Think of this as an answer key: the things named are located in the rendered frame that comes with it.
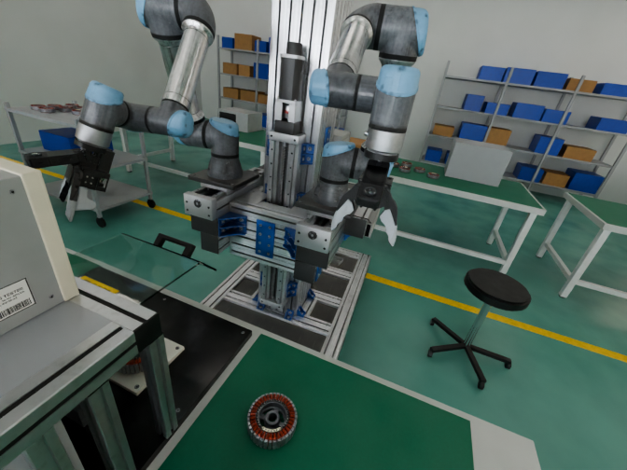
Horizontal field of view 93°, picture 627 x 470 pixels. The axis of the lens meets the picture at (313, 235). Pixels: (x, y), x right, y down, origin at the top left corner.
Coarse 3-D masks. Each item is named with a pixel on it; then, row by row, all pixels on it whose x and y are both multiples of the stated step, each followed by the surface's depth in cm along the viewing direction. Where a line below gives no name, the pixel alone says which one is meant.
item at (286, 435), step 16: (256, 400) 70; (272, 400) 70; (288, 400) 71; (256, 416) 67; (272, 416) 69; (288, 416) 68; (256, 432) 63; (272, 432) 64; (288, 432) 65; (272, 448) 64
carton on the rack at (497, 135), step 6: (492, 126) 564; (492, 132) 535; (498, 132) 532; (504, 132) 529; (510, 132) 525; (492, 138) 539; (498, 138) 535; (504, 138) 532; (498, 144) 539; (504, 144) 536
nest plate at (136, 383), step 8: (168, 344) 81; (176, 344) 81; (168, 352) 78; (176, 352) 79; (168, 360) 76; (112, 376) 71; (120, 376) 71; (128, 376) 71; (136, 376) 72; (144, 376) 72; (120, 384) 69; (128, 384) 70; (136, 384) 70; (144, 384) 70; (136, 392) 68
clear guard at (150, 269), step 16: (112, 240) 71; (128, 240) 72; (80, 256) 64; (96, 256) 65; (112, 256) 65; (128, 256) 66; (144, 256) 67; (160, 256) 68; (176, 256) 68; (80, 272) 60; (96, 272) 60; (112, 272) 61; (128, 272) 61; (144, 272) 62; (160, 272) 63; (176, 272) 63; (128, 288) 57; (144, 288) 58; (160, 288) 58
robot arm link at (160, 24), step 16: (144, 0) 89; (160, 0) 89; (176, 0) 88; (144, 16) 92; (160, 16) 91; (176, 16) 90; (160, 32) 94; (176, 32) 96; (160, 48) 100; (176, 48) 100; (192, 112) 116; (192, 144) 124
